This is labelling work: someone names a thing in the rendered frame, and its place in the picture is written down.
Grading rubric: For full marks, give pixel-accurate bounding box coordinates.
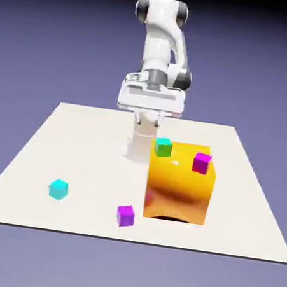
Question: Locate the small cyan cube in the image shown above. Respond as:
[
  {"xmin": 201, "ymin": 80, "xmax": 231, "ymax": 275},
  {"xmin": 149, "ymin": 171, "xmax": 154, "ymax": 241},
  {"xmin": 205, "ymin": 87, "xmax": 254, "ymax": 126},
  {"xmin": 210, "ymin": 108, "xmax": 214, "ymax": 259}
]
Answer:
[{"xmin": 46, "ymin": 178, "xmax": 71, "ymax": 202}]

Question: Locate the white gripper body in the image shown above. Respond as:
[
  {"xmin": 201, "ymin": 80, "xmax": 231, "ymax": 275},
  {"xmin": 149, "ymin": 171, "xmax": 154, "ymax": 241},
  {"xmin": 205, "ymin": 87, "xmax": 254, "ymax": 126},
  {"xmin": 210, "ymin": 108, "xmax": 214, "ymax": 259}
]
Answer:
[{"xmin": 116, "ymin": 77, "xmax": 188, "ymax": 120}]

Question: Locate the small green cube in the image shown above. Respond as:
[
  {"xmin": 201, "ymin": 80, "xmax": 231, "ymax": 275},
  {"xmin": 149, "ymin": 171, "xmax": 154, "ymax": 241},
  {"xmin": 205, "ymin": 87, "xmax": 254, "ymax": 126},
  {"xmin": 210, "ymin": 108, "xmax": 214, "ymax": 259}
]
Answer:
[{"xmin": 153, "ymin": 136, "xmax": 174, "ymax": 160}]

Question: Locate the large orange box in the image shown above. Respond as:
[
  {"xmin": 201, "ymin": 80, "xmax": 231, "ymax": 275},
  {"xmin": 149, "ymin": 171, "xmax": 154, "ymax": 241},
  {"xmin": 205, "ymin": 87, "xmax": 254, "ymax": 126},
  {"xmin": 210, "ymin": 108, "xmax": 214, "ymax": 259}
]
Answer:
[{"xmin": 142, "ymin": 138, "xmax": 221, "ymax": 227}]

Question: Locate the small magenta cube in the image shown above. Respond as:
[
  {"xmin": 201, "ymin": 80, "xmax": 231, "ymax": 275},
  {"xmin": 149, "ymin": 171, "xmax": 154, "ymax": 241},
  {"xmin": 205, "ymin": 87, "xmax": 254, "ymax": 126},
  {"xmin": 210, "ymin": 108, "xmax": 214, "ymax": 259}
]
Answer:
[{"xmin": 191, "ymin": 151, "xmax": 213, "ymax": 176}]

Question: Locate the small purple cube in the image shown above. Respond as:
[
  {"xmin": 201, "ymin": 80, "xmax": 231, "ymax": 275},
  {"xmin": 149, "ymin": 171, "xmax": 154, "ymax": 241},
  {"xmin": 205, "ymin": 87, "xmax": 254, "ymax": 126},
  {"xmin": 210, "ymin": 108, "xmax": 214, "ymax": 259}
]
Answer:
[{"xmin": 115, "ymin": 203, "xmax": 137, "ymax": 229}]

